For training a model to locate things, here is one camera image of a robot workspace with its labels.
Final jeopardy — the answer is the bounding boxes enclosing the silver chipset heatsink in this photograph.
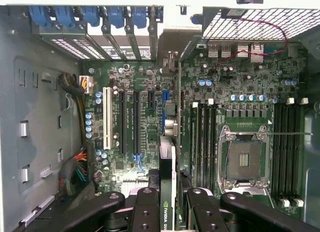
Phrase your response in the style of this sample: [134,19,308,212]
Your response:
[121,181,151,191]

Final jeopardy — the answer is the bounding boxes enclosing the metal socket cover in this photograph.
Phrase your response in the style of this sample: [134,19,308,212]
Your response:
[222,179,271,197]

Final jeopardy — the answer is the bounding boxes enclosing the CPU socket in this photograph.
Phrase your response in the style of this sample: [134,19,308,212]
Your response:
[218,124,271,193]

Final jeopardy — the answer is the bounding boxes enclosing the RAM slot white clips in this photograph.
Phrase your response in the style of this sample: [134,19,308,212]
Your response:
[292,97,309,208]
[279,97,295,208]
[205,98,215,192]

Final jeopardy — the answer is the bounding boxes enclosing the labelled RAM stick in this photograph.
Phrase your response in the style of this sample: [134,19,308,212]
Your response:
[190,98,200,192]

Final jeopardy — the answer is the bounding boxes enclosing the long black expansion slot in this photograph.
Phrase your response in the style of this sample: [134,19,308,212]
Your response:
[118,90,128,155]
[132,90,141,155]

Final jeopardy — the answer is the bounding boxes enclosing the white expansion slot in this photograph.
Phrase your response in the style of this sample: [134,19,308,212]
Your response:
[102,86,113,151]

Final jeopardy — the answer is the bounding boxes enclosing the blue expansion slot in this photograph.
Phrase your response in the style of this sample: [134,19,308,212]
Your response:
[161,90,173,134]

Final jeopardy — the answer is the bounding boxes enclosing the thin metal locking lever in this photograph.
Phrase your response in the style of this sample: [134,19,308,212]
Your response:
[268,131,314,137]

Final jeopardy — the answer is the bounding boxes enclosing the open black PC case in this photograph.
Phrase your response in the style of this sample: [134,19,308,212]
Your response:
[0,3,320,232]

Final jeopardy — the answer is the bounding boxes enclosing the green Dell motherboard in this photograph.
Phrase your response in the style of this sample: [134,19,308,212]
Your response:
[79,42,308,218]

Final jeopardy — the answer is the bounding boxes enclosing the coloured power wire bundle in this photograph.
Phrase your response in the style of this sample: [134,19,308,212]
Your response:
[58,152,90,197]

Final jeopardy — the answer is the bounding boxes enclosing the yellow black power wire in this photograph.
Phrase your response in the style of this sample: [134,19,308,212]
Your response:
[58,71,95,153]

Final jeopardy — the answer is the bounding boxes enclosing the red black twisted wire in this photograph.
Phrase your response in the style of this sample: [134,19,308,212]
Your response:
[214,17,289,68]

